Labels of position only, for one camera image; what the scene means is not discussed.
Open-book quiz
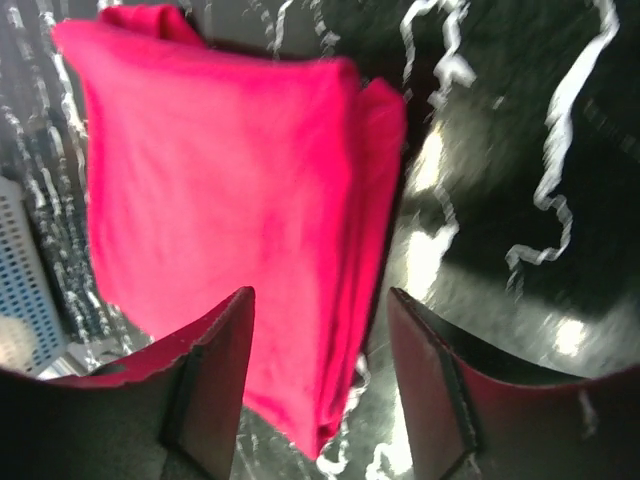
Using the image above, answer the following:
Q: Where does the white plastic laundry basket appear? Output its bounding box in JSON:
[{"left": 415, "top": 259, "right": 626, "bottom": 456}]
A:
[{"left": 1, "top": 177, "right": 88, "bottom": 379}]

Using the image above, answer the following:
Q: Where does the white garment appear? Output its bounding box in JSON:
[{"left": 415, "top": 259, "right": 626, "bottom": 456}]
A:
[{"left": 0, "top": 315, "right": 37, "bottom": 373}]

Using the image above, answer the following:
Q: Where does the bright pink t-shirt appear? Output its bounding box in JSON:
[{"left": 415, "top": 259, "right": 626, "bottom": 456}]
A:
[{"left": 52, "top": 5, "right": 406, "bottom": 458}]

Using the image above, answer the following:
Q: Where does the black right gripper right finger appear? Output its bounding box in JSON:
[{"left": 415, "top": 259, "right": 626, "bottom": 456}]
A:
[{"left": 387, "top": 288, "right": 639, "bottom": 479}]

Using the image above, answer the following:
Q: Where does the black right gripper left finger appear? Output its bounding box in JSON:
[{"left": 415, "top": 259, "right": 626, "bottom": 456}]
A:
[{"left": 1, "top": 287, "right": 255, "bottom": 479}]

